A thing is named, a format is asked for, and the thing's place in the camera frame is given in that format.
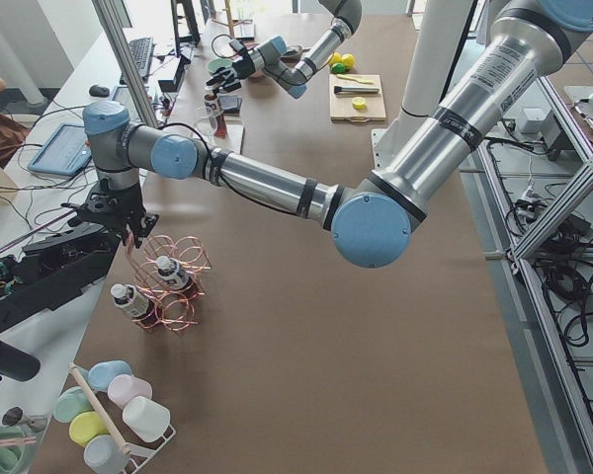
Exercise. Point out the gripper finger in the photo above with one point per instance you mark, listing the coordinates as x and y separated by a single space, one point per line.
227 87
71 211
141 227
221 76

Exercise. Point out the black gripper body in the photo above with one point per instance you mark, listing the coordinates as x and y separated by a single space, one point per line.
127 202
242 65

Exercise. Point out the tea bottle white cap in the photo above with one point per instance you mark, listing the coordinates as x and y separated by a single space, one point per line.
212 102

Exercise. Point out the copper wire bottle basket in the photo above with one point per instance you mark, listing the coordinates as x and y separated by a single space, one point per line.
172 310

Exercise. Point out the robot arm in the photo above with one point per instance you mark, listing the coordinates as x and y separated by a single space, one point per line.
372 224
266 57

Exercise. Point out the green empty bowl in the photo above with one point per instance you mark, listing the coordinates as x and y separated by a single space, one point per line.
215 64

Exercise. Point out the grey folded cloth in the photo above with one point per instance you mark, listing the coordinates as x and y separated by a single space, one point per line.
230 104

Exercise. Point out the clear wine glass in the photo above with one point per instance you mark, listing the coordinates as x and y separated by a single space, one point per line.
205 123

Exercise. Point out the cream serving tray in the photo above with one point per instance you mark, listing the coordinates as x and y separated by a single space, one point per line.
233 140

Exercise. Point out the blue teach pendant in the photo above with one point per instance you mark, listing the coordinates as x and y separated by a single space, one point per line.
64 154

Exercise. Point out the black keyboard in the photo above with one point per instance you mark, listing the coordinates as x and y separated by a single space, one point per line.
141 51

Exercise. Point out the yellow lemon left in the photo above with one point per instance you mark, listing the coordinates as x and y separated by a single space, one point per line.
335 58

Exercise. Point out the yellow lemon right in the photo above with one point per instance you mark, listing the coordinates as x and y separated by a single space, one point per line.
338 68

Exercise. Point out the yellow plastic knife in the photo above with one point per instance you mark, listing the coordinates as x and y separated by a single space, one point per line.
356 79

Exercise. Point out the metal muddler bar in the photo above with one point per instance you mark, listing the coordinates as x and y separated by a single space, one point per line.
347 90

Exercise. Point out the green lime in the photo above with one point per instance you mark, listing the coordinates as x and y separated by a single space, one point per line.
348 60

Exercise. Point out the wooden cutting board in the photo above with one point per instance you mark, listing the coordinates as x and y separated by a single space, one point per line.
340 106

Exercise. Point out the black computer mouse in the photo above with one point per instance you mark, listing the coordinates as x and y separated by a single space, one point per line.
99 91

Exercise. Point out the yellow lemon half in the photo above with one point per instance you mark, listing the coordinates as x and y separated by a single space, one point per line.
359 103

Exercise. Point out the blue plastic cup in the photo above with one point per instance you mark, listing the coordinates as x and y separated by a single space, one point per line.
102 373

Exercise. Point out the black thermos bottle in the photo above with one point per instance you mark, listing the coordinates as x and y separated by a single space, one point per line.
16 364

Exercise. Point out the pink plastic cup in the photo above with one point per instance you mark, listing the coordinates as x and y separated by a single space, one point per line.
123 388

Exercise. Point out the green plastic cup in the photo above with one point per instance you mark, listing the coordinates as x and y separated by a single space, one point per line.
70 404

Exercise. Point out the white plastic cup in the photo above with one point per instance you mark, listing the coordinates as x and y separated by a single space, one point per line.
146 418

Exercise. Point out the yellow plastic cup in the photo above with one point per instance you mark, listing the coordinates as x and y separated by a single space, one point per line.
85 426

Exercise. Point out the white cup rack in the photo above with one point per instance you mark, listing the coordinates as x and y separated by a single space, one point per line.
140 452

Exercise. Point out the light grey plastic cup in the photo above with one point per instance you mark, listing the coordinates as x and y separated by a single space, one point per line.
103 456

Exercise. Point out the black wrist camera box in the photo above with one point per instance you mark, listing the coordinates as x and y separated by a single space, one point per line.
238 47

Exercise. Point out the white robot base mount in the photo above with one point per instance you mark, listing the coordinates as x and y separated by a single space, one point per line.
387 142

